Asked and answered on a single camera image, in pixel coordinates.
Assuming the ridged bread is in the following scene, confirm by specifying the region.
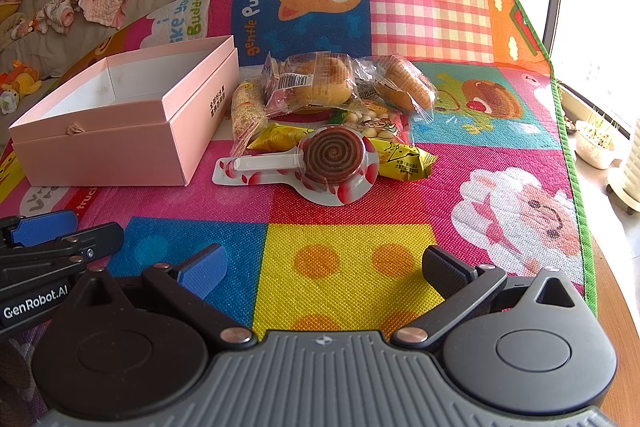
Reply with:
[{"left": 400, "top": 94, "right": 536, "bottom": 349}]
[{"left": 357, "top": 55, "right": 440, "bottom": 122}]

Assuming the sesame stick packet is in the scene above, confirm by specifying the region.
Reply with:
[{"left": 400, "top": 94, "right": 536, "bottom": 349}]
[{"left": 231, "top": 77, "right": 271, "bottom": 155}]

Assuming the colourful cartoon play mat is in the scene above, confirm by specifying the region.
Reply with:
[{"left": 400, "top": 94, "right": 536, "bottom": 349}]
[{"left": 0, "top": 0, "right": 599, "bottom": 427}]

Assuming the ball biscuit packet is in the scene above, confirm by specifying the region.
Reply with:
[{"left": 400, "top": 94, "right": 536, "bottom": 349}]
[{"left": 327, "top": 99, "right": 411, "bottom": 145}]

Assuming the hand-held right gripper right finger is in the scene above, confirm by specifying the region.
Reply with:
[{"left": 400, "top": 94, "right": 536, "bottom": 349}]
[{"left": 390, "top": 245, "right": 577, "bottom": 353}]

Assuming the yellow snack packet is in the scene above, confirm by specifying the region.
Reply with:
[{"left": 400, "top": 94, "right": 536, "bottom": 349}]
[
  {"left": 372, "top": 139, "right": 438, "bottom": 182},
  {"left": 247, "top": 122, "right": 313, "bottom": 152}
]

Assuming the white ribbed planter on wheels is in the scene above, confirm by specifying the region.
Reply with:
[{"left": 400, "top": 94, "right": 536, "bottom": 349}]
[{"left": 607, "top": 117, "right": 640, "bottom": 215}]

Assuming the spiral haw roll lollipop pack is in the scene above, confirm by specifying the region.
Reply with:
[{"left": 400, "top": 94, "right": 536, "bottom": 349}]
[{"left": 212, "top": 124, "right": 379, "bottom": 206}]

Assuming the orange plush toy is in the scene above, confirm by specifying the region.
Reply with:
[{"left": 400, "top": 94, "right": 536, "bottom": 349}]
[{"left": 0, "top": 61, "right": 43, "bottom": 98}]

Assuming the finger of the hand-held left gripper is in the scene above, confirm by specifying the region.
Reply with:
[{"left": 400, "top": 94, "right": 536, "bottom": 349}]
[
  {"left": 0, "top": 222, "right": 125, "bottom": 289},
  {"left": 0, "top": 209, "right": 80, "bottom": 250}
]

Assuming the patterned baby clothes pile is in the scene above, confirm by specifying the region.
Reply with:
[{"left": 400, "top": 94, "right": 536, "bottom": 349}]
[{"left": 34, "top": 0, "right": 83, "bottom": 35}]

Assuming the round bun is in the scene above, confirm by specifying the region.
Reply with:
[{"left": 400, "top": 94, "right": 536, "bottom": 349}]
[{"left": 263, "top": 51, "right": 358, "bottom": 116}]

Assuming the white plant pot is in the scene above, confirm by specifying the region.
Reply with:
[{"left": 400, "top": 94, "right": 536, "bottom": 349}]
[{"left": 575, "top": 119, "right": 619, "bottom": 170}]

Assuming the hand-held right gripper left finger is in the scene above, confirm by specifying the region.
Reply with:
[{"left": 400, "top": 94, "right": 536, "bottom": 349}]
[{"left": 75, "top": 243, "right": 258, "bottom": 351}]

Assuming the pink cardboard box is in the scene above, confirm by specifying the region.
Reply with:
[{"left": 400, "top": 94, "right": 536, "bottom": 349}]
[{"left": 9, "top": 35, "right": 240, "bottom": 186}]

